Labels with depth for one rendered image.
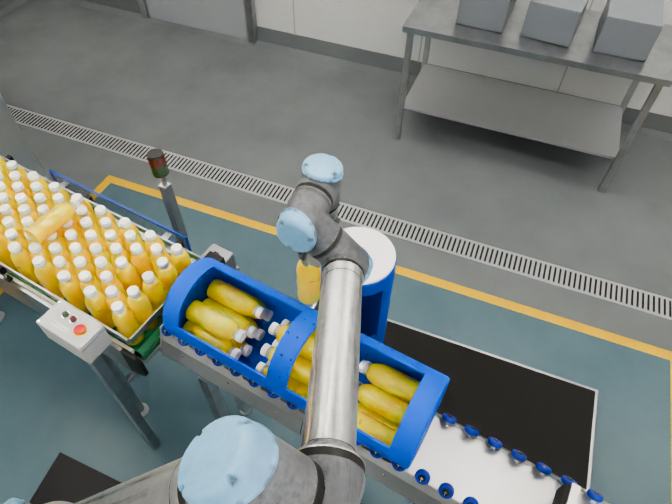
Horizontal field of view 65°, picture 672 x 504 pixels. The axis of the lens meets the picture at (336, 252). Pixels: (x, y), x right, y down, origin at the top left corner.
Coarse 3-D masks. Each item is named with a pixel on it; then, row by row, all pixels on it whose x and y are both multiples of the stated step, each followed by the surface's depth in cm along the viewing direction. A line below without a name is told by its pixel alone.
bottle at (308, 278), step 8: (296, 272) 149; (304, 272) 146; (312, 272) 146; (320, 272) 149; (304, 280) 148; (312, 280) 148; (320, 280) 152; (304, 288) 151; (312, 288) 151; (320, 288) 156; (304, 296) 155; (312, 296) 155
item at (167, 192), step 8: (160, 184) 211; (168, 184) 211; (168, 192) 212; (168, 200) 215; (176, 200) 219; (168, 208) 220; (176, 208) 221; (176, 216) 223; (176, 224) 226; (184, 232) 233
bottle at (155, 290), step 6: (144, 282) 182; (150, 282) 182; (156, 282) 184; (144, 288) 184; (150, 288) 183; (156, 288) 184; (162, 288) 187; (150, 294) 185; (156, 294) 185; (162, 294) 188; (150, 300) 188; (156, 300) 188; (162, 300) 189; (156, 306) 190; (162, 312) 194
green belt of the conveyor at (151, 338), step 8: (144, 240) 219; (48, 296) 200; (160, 320) 194; (112, 328) 192; (112, 336) 190; (144, 336) 190; (152, 336) 190; (144, 344) 188; (136, 352) 192; (144, 352) 187
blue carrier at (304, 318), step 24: (192, 264) 169; (216, 264) 172; (192, 288) 175; (240, 288) 185; (264, 288) 167; (168, 312) 165; (288, 312) 179; (312, 312) 161; (192, 336) 164; (264, 336) 183; (288, 336) 153; (360, 336) 156; (240, 360) 175; (264, 360) 178; (288, 360) 151; (360, 360) 172; (384, 360) 167; (408, 360) 152; (264, 384) 158; (432, 384) 144; (408, 408) 140; (432, 408) 139; (360, 432) 145; (408, 432) 139; (384, 456) 148; (408, 456) 140
